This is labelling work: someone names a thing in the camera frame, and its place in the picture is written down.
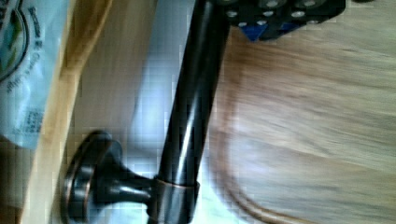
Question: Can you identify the black gripper finger with screws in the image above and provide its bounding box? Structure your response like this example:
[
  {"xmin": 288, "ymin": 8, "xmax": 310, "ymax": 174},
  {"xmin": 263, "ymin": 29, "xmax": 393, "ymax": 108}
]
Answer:
[{"xmin": 214, "ymin": 0, "xmax": 346, "ymax": 42}]

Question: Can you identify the black drawer handle bar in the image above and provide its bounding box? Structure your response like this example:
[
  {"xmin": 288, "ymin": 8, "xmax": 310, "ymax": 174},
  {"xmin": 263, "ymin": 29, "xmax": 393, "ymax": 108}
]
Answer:
[{"xmin": 60, "ymin": 0, "xmax": 230, "ymax": 224}]

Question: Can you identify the wooden cutting board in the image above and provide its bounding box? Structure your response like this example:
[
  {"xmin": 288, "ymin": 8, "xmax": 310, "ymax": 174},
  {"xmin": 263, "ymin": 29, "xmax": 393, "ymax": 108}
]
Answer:
[{"xmin": 194, "ymin": 0, "xmax": 396, "ymax": 224}]

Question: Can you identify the plastic snack bag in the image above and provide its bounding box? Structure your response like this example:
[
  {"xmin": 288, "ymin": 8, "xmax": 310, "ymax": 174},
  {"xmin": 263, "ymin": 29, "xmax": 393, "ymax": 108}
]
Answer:
[{"xmin": 0, "ymin": 0, "xmax": 69, "ymax": 149}]

